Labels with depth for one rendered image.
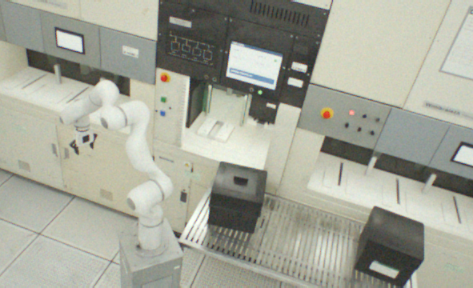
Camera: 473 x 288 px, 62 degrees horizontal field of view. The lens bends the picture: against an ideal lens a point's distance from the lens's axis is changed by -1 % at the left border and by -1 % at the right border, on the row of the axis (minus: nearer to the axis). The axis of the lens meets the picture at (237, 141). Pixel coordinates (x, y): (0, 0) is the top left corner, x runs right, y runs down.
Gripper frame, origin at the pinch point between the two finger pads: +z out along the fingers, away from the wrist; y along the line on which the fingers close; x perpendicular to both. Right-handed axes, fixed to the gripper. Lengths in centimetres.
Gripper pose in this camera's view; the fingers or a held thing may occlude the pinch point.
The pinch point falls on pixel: (84, 150)
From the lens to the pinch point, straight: 241.1
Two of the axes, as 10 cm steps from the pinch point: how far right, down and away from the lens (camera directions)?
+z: -1.5, 8.0, 5.8
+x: -7.4, -4.8, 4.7
